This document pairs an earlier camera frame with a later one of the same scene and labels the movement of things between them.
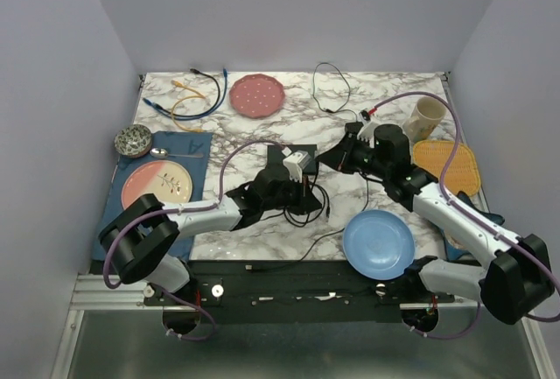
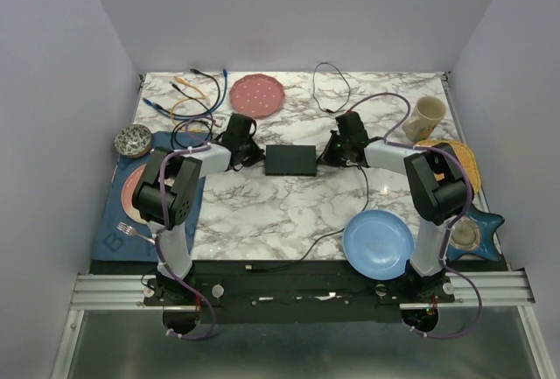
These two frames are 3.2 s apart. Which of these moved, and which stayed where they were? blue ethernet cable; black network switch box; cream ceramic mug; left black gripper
Moved: left black gripper
Stayed: black network switch box; cream ceramic mug; blue ethernet cable
